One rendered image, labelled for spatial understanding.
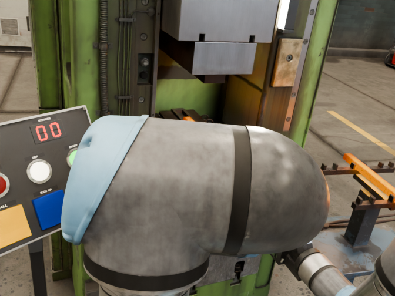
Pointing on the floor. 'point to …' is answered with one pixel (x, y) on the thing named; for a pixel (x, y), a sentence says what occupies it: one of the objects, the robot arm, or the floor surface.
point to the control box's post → (37, 268)
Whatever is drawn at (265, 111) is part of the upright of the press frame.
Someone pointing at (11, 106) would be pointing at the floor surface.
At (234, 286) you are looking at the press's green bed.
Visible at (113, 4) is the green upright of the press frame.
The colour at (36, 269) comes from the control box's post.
